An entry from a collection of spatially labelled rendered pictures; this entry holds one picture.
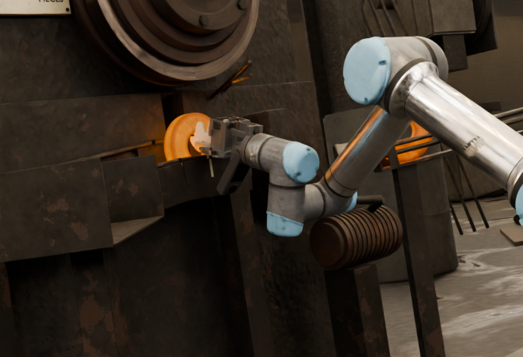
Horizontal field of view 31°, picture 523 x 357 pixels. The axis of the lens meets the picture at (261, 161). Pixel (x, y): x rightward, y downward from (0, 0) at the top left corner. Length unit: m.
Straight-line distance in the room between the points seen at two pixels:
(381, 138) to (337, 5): 4.52
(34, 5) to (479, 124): 0.99
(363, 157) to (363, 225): 0.33
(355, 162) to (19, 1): 0.77
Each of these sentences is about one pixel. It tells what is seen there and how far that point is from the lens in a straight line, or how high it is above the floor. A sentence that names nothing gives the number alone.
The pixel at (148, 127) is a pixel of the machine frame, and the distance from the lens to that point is 2.15.
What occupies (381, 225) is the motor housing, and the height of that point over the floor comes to 0.49.
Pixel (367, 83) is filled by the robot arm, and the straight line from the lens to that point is 1.67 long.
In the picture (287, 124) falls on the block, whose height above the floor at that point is 0.76.
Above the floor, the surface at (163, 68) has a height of 0.91.
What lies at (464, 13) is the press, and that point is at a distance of 10.29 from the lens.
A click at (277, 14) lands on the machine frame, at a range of 2.56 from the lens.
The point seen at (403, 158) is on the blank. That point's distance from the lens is 2.34.
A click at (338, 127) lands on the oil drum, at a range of 4.83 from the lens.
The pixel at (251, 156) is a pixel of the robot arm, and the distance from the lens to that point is 1.95.
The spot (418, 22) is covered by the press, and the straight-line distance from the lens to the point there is 10.03.
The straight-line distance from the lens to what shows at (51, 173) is 1.50.
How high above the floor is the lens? 0.67
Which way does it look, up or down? level
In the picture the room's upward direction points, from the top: 9 degrees counter-clockwise
